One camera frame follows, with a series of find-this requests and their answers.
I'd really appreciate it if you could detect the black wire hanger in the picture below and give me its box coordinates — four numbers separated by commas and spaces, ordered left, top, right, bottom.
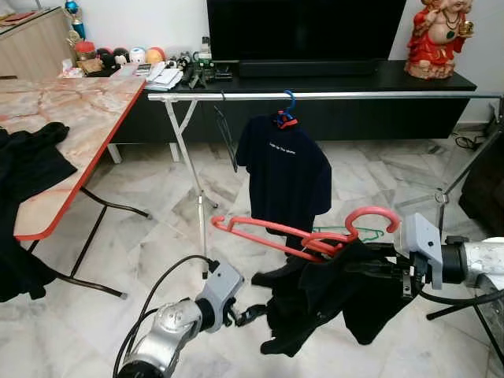
213, 93, 239, 173

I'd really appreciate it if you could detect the blue plastic hanger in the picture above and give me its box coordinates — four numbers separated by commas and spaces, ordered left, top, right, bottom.
276, 90, 299, 128

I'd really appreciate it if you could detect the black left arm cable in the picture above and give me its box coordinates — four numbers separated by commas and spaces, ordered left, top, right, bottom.
113, 254, 213, 378

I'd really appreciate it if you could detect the small black electronic device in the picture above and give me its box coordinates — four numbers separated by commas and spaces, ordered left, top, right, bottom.
203, 65, 234, 82

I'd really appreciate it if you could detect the navy blue t-shirt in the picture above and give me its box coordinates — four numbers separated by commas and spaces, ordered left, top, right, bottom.
235, 114, 334, 239

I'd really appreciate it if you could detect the stack of books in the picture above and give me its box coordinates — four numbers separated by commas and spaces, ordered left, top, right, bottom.
130, 63, 186, 91

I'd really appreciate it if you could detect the marble top folding table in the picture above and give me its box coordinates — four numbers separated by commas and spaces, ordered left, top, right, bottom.
0, 75, 152, 300

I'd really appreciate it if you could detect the black tv console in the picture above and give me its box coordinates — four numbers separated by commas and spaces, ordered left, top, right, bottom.
110, 61, 478, 144

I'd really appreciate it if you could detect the black shirt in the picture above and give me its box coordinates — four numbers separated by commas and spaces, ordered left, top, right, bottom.
0, 122, 80, 304
251, 236, 420, 358

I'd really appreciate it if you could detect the red laughing buddha statue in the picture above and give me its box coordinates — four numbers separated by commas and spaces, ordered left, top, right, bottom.
405, 0, 476, 80

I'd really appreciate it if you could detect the silver metal clothes rack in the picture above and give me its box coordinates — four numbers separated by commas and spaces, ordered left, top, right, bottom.
147, 91, 504, 281

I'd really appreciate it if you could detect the blue trophy ornament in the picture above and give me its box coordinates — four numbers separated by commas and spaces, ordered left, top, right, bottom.
65, 0, 86, 42

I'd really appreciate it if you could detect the wooden sideboard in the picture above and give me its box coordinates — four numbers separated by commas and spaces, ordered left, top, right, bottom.
0, 6, 78, 80

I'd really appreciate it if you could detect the red lidded jar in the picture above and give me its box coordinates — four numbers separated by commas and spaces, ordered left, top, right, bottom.
73, 41, 99, 76

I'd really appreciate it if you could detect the red plastic hanger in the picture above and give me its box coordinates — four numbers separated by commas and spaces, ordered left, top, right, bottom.
209, 206, 402, 263

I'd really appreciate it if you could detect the green wire hanger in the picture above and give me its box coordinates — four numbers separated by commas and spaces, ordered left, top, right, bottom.
311, 224, 387, 242

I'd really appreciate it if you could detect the black floor power cable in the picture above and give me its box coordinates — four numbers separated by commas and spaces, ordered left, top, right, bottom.
453, 134, 483, 152

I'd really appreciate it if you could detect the black television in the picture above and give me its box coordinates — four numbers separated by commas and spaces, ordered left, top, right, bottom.
206, 0, 408, 64

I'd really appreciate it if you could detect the black soundbar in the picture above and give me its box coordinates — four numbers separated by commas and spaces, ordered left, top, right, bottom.
239, 57, 373, 78

